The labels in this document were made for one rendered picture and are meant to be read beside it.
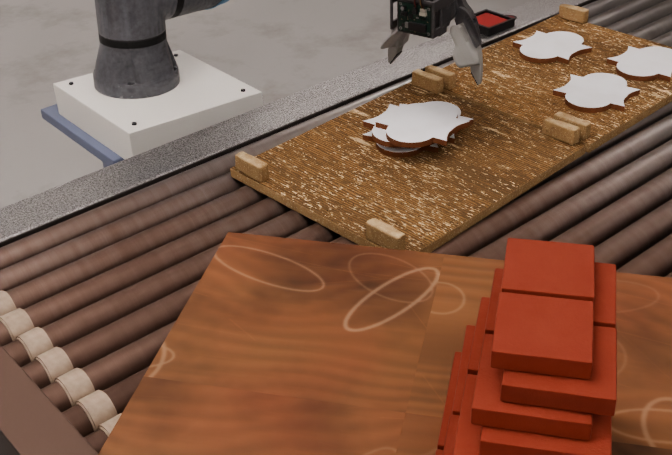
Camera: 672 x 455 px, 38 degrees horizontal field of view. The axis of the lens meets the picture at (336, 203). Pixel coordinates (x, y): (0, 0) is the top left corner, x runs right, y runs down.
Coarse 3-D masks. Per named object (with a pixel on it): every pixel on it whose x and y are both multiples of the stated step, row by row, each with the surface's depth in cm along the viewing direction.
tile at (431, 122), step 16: (400, 112) 152; (416, 112) 151; (432, 112) 151; (448, 112) 151; (384, 128) 149; (400, 128) 147; (416, 128) 147; (432, 128) 147; (448, 128) 147; (400, 144) 144; (416, 144) 144
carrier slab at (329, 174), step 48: (384, 96) 166; (432, 96) 165; (288, 144) 153; (336, 144) 152; (480, 144) 150; (528, 144) 150; (576, 144) 149; (288, 192) 140; (336, 192) 140; (384, 192) 139; (432, 192) 139; (480, 192) 139; (432, 240) 129
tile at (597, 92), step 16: (576, 80) 166; (592, 80) 166; (608, 80) 166; (624, 80) 165; (560, 96) 163; (576, 96) 161; (592, 96) 161; (608, 96) 161; (624, 96) 160; (592, 112) 158
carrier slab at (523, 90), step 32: (544, 32) 187; (576, 32) 186; (608, 32) 186; (512, 64) 175; (544, 64) 174; (576, 64) 174; (608, 64) 174; (480, 96) 164; (512, 96) 164; (544, 96) 164; (640, 96) 162; (608, 128) 153
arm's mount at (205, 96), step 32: (192, 64) 184; (64, 96) 174; (96, 96) 171; (160, 96) 171; (192, 96) 172; (224, 96) 172; (256, 96) 173; (96, 128) 168; (128, 128) 160; (160, 128) 162; (192, 128) 167
